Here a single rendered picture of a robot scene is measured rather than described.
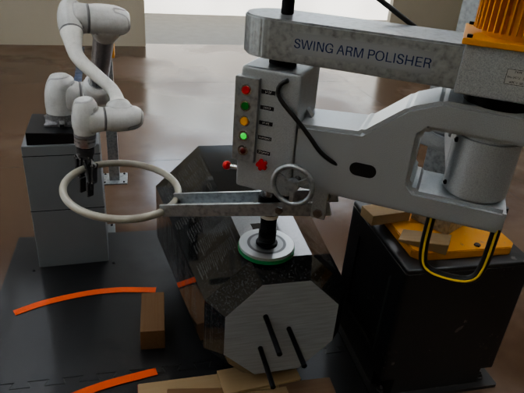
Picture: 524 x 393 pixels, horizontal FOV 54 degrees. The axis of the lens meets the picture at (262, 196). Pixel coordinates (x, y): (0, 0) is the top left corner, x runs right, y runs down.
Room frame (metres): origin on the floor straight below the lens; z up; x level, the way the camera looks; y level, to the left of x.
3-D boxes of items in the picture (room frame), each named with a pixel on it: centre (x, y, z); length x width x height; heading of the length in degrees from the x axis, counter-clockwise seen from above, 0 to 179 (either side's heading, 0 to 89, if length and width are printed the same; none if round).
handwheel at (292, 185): (1.52, -0.11, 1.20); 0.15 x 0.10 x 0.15; 71
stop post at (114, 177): (3.74, 1.21, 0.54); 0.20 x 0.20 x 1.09; 15
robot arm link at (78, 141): (2.01, 0.76, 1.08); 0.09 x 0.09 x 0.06
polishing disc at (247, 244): (1.67, -0.03, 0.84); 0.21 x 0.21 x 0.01
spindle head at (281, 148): (1.65, -0.11, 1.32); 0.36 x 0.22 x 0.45; 71
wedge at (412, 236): (1.88, -0.70, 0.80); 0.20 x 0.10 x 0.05; 66
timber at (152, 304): (2.05, 0.51, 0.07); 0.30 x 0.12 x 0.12; 12
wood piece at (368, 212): (2.07, -0.57, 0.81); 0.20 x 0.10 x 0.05; 113
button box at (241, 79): (1.59, 0.07, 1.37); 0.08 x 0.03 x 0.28; 71
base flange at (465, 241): (2.09, -0.83, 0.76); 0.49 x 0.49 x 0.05; 15
